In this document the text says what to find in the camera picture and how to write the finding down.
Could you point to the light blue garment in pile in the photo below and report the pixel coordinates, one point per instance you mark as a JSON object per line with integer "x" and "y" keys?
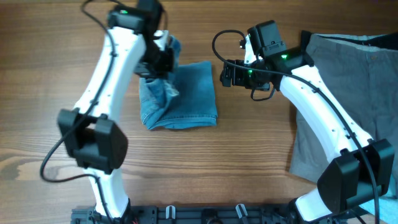
{"x": 388, "y": 207}

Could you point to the grey shorts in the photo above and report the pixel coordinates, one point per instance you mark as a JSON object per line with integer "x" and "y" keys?
{"x": 374, "y": 111}

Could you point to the black garment under shorts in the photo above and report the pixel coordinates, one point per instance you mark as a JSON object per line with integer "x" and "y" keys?
{"x": 354, "y": 62}

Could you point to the black mounting rail base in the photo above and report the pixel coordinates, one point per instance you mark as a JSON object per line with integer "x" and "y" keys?
{"x": 265, "y": 214}

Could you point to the light blue denim jeans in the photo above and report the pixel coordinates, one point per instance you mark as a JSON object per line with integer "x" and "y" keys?
{"x": 185, "y": 99}

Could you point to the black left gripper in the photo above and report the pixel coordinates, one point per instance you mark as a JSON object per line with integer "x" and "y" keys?
{"x": 166, "y": 66}

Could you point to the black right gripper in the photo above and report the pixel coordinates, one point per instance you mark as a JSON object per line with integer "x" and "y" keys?
{"x": 239, "y": 79}

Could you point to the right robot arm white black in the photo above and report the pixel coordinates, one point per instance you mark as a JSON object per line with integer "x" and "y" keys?
{"x": 359, "y": 167}

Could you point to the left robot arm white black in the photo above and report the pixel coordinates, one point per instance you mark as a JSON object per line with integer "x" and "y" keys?
{"x": 133, "y": 45}

